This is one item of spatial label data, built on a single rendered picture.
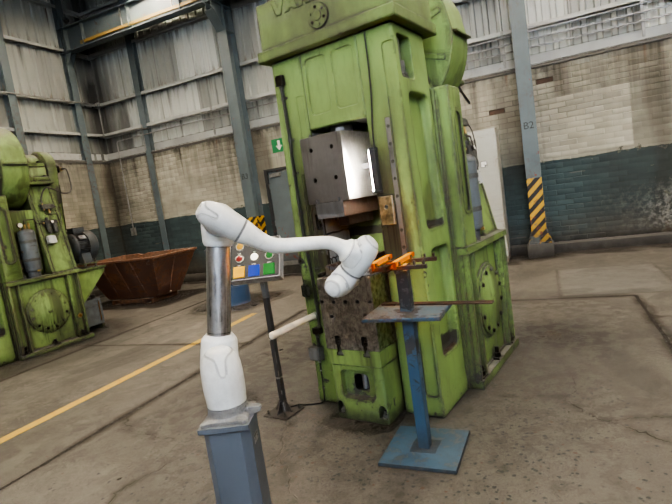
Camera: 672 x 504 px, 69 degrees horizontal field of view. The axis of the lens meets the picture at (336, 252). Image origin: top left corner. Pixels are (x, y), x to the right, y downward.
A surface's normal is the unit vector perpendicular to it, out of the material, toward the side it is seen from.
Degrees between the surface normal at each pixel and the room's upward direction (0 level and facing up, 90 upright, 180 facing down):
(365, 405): 89
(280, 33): 90
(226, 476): 90
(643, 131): 92
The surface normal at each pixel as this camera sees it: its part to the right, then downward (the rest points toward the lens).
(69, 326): 0.86, -0.07
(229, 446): -0.05, 0.11
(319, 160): -0.55, 0.17
